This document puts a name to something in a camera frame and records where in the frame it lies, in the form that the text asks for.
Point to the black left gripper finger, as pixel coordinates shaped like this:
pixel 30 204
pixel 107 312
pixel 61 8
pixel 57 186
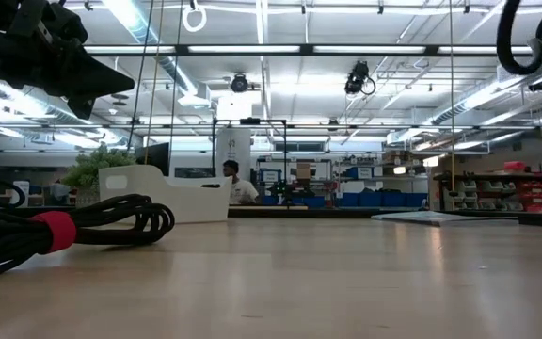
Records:
pixel 83 107
pixel 99 80

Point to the green artificial plant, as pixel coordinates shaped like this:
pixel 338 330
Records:
pixel 87 172

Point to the black overhead beam with lights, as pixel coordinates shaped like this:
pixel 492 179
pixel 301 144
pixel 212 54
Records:
pixel 181 49

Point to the black computer monitor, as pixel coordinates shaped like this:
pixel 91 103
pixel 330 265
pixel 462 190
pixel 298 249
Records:
pixel 155 157

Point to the white plastic bin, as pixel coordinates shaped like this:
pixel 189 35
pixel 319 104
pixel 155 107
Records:
pixel 181 202

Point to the white pillar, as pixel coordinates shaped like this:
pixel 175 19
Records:
pixel 233 146

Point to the person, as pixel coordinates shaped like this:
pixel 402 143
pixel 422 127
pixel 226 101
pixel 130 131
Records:
pixel 242 190

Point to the brown cardboard box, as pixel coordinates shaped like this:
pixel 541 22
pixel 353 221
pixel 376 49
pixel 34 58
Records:
pixel 303 170

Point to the blue storage bin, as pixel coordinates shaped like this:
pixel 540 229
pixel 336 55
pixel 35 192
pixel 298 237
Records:
pixel 407 199
pixel 370 199
pixel 313 202

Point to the red container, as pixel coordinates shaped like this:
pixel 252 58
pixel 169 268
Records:
pixel 514 166

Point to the shelf rack with red bins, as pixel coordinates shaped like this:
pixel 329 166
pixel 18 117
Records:
pixel 534 193

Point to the round black ceiling camera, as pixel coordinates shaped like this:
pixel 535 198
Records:
pixel 239 83

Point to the black tubular stand frame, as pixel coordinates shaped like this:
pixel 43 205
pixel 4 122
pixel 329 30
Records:
pixel 252 121

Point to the black hanging camera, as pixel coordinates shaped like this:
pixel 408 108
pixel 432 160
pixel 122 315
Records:
pixel 356 77

